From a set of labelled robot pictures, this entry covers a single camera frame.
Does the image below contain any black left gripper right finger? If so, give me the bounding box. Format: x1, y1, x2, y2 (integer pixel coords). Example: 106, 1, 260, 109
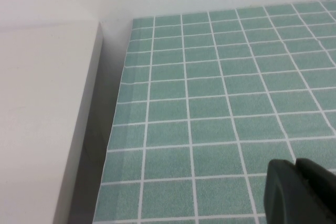
295, 157, 336, 206

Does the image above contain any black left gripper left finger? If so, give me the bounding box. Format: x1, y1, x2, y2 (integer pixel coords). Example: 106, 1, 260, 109
263, 158, 336, 224

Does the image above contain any green tile-pattern tablecloth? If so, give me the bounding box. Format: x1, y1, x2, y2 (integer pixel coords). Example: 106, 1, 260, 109
90, 0, 336, 224

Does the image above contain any white cabinet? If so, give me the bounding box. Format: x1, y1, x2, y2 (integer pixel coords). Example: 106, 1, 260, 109
0, 19, 109, 224

